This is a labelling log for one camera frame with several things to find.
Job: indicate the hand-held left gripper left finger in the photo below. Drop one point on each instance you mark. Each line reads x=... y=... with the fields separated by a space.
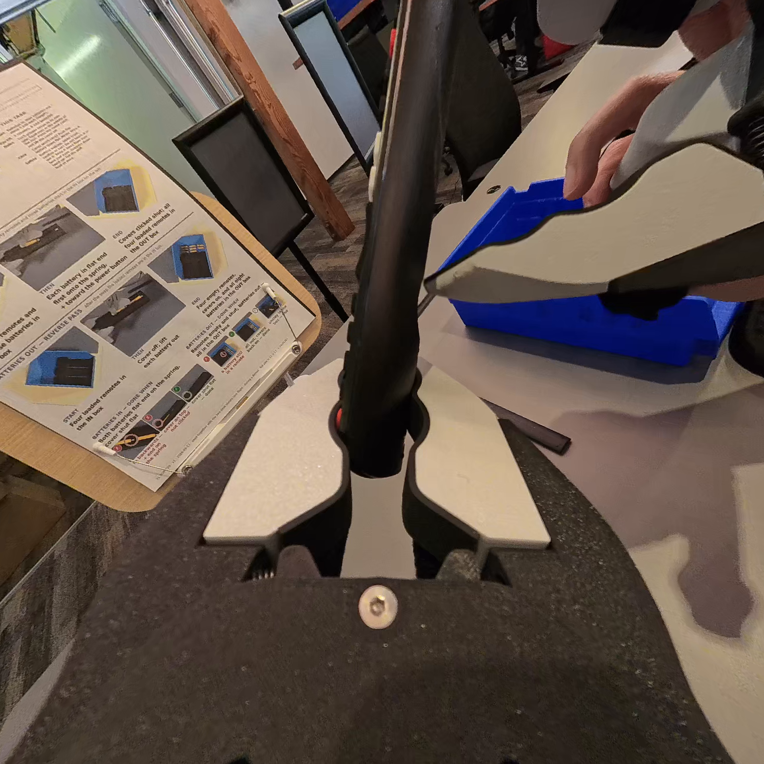
x=269 y=490

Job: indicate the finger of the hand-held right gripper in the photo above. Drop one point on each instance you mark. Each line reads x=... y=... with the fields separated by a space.
x=597 y=233
x=585 y=18

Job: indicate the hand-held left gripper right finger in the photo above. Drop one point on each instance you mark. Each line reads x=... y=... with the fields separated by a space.
x=478 y=478

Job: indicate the black floor sign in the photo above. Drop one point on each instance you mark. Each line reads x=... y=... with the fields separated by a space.
x=245 y=179

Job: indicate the instruction sheet on stand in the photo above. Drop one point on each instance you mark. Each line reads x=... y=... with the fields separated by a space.
x=108 y=275

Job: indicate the wooden pillar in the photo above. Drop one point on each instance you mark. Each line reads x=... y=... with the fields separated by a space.
x=275 y=108

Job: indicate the black office chair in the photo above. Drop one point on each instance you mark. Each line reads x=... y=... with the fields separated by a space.
x=484 y=108

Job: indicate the blue plastic bin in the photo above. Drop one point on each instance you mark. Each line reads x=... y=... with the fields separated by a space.
x=561 y=328

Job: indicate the black display panel stand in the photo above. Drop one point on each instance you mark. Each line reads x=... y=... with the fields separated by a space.
x=334 y=72

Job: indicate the black remote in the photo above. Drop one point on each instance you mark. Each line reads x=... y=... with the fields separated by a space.
x=400 y=239

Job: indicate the person's right hand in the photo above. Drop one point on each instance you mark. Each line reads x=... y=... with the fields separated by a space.
x=615 y=131

